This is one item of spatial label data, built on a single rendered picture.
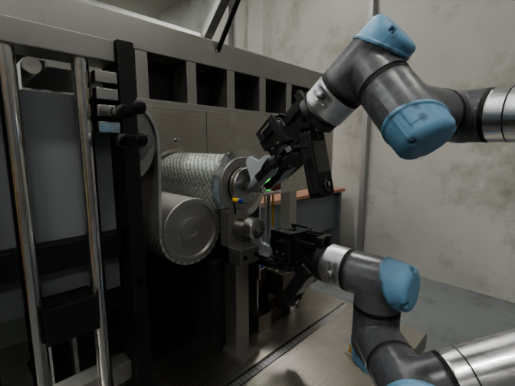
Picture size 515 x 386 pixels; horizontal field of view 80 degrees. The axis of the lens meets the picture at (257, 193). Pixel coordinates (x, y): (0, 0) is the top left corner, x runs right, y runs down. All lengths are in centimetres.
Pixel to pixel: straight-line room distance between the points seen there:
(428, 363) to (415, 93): 34
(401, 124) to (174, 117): 67
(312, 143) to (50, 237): 38
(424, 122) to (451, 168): 300
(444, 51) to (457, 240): 176
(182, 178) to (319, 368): 48
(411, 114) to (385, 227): 330
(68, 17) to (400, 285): 85
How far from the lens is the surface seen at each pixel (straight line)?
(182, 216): 57
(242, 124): 109
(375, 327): 56
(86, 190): 37
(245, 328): 69
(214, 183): 59
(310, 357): 72
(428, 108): 42
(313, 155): 51
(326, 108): 49
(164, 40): 97
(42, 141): 38
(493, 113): 51
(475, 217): 341
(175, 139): 92
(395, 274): 52
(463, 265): 353
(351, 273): 54
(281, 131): 54
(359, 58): 47
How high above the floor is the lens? 133
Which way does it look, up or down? 9 degrees down
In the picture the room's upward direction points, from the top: straight up
